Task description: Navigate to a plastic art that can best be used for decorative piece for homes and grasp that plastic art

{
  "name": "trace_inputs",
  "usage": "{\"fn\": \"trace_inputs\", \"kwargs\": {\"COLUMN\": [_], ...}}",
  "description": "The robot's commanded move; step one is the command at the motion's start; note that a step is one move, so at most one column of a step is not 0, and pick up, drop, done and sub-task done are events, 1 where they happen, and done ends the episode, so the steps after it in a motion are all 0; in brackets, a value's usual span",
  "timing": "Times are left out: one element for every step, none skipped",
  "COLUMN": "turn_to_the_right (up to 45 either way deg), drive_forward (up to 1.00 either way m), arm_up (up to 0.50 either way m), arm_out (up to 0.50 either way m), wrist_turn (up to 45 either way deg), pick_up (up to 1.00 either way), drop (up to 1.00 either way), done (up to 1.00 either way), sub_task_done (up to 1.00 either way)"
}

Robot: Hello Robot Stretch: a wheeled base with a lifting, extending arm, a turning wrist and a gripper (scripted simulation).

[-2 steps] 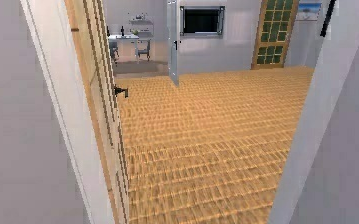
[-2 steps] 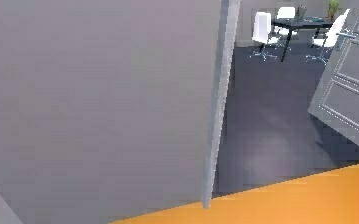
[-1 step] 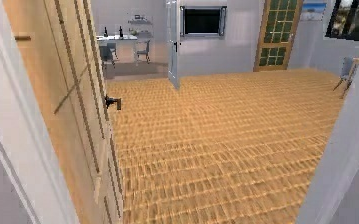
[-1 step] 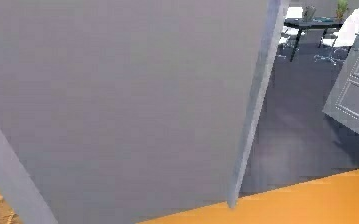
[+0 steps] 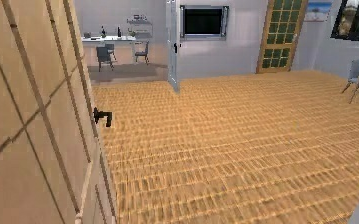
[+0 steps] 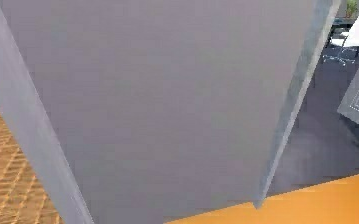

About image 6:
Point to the dark table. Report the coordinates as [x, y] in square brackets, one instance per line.
[341, 22]

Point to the green house plant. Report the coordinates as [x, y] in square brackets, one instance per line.
[351, 7]

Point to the white office chair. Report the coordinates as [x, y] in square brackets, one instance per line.
[357, 32]

